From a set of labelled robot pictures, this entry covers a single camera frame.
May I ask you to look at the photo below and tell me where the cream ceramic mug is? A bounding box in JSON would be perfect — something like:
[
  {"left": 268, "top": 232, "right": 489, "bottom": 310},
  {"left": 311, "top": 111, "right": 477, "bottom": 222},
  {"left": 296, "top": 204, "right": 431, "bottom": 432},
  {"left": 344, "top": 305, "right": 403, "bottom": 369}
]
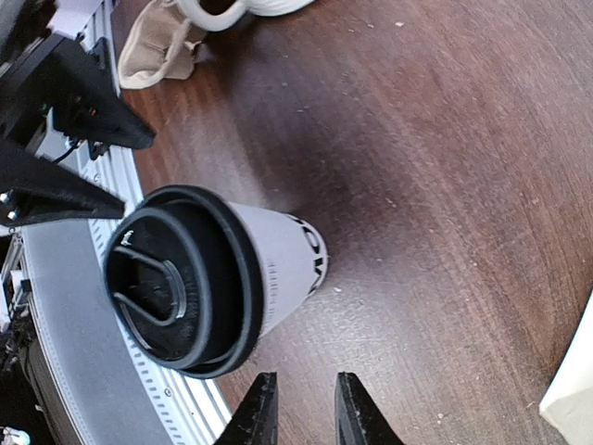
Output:
[{"left": 176, "top": 0, "right": 313, "bottom": 32}]

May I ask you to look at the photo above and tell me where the white paper coffee cup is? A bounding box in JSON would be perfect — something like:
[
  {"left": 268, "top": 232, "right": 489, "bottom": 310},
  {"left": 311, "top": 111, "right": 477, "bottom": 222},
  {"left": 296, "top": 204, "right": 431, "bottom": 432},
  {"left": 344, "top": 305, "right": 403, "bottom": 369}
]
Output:
[{"left": 230, "top": 203, "right": 329, "bottom": 337}]

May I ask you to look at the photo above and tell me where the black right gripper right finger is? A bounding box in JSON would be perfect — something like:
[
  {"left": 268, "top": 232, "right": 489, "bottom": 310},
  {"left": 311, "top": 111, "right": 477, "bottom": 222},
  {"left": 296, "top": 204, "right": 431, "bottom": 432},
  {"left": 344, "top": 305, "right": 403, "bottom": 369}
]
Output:
[{"left": 334, "top": 372, "right": 404, "bottom": 445}]

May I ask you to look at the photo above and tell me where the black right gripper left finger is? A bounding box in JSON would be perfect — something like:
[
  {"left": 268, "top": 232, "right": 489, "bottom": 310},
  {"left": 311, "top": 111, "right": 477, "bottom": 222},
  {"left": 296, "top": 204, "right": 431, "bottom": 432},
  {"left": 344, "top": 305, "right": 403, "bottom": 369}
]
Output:
[{"left": 221, "top": 373, "right": 279, "bottom": 445}]

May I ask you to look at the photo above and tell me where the aluminium front rail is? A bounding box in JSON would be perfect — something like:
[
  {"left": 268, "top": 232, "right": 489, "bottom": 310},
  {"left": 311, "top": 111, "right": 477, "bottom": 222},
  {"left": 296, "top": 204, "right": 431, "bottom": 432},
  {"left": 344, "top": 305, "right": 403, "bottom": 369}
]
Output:
[{"left": 0, "top": 0, "right": 233, "bottom": 445}]

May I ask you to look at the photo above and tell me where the blue checkered paper bag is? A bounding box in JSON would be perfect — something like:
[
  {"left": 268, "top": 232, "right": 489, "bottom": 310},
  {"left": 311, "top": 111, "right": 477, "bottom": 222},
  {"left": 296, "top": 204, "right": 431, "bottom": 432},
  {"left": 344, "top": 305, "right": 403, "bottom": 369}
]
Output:
[{"left": 539, "top": 296, "right": 593, "bottom": 445}]

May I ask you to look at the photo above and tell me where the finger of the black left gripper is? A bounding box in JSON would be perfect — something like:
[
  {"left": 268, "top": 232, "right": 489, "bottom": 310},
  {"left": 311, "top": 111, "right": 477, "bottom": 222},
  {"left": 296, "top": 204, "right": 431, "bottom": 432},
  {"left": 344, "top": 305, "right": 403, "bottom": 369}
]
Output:
[
  {"left": 8, "top": 33, "right": 156, "bottom": 149},
  {"left": 1, "top": 139, "right": 125, "bottom": 227}
]

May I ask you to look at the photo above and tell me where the cardboard cup carrier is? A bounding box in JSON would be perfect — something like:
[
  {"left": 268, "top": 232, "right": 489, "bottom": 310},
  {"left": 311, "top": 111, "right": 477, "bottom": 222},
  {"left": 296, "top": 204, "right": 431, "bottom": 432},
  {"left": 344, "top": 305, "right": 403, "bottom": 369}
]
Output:
[{"left": 118, "top": 1, "right": 208, "bottom": 90}]

